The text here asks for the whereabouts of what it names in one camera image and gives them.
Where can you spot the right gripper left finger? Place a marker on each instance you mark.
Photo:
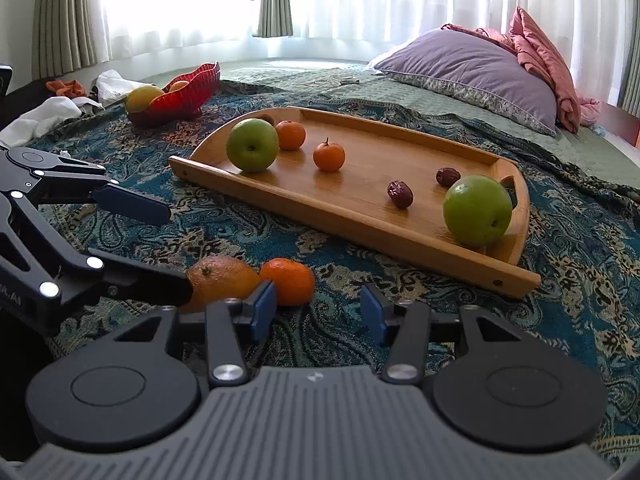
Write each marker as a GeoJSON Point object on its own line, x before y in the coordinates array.
{"type": "Point", "coordinates": [228, 323]}

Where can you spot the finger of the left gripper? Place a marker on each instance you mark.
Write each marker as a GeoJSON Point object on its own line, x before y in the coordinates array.
{"type": "Point", "coordinates": [130, 274]}
{"type": "Point", "coordinates": [120, 202]}

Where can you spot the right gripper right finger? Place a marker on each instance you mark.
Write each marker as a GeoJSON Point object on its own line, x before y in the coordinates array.
{"type": "Point", "coordinates": [407, 327]}

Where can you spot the large dull orange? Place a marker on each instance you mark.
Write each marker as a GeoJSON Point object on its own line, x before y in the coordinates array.
{"type": "Point", "coordinates": [216, 278]}

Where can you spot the dark red date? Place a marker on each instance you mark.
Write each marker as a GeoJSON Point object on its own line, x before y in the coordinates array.
{"type": "Point", "coordinates": [400, 194]}
{"type": "Point", "coordinates": [447, 176]}

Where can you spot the small mandarin with stem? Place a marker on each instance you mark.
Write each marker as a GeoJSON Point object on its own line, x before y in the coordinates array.
{"type": "Point", "coordinates": [328, 156]}

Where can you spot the orange mandarin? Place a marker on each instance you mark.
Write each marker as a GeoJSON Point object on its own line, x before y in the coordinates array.
{"type": "Point", "coordinates": [292, 135]}

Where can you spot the yellow fruit in bowl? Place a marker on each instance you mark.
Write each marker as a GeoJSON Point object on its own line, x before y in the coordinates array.
{"type": "Point", "coordinates": [140, 98]}

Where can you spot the orange cloth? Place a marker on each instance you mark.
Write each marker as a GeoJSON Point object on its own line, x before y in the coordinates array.
{"type": "Point", "coordinates": [71, 89]}

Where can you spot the white cloth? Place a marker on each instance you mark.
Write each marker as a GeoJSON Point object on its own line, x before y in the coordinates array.
{"type": "Point", "coordinates": [40, 120]}

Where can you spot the red fruit bowl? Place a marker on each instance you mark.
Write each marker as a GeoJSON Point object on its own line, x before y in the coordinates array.
{"type": "Point", "coordinates": [183, 104]}

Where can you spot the orange fruit in bowl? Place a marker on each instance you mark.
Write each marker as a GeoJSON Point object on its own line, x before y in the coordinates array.
{"type": "Point", "coordinates": [178, 85]}

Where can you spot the wooden serving tray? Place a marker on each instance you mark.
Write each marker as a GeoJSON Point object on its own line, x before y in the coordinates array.
{"type": "Point", "coordinates": [353, 203]}

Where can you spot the right green apple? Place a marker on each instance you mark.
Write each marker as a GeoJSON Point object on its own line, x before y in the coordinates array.
{"type": "Point", "coordinates": [477, 210]}

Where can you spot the green apple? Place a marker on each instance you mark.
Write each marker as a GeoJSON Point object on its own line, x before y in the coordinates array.
{"type": "Point", "coordinates": [477, 210]}
{"type": "Point", "coordinates": [253, 145]}

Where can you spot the left green apple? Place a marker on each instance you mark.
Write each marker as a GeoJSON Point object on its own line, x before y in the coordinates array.
{"type": "Point", "coordinates": [253, 145]}

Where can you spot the white sheer curtain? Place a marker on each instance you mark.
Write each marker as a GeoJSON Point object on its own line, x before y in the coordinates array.
{"type": "Point", "coordinates": [592, 35]}

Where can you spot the teal paisley throw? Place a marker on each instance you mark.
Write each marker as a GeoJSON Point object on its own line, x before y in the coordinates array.
{"type": "Point", "coordinates": [583, 241]}

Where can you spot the green striped curtain left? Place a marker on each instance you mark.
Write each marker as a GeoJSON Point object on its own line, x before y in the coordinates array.
{"type": "Point", "coordinates": [275, 19]}

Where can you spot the green quilted bedspread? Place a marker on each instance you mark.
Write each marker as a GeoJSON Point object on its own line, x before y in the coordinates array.
{"type": "Point", "coordinates": [591, 153]}

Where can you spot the small item on bedspread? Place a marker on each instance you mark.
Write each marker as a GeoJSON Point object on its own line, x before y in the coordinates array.
{"type": "Point", "coordinates": [349, 80]}

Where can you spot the purple pillow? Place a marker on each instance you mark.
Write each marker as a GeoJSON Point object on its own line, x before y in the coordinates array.
{"type": "Point", "coordinates": [474, 71]}

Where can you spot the pink crumpled blanket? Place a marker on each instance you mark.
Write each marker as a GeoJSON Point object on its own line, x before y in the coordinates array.
{"type": "Point", "coordinates": [537, 54]}

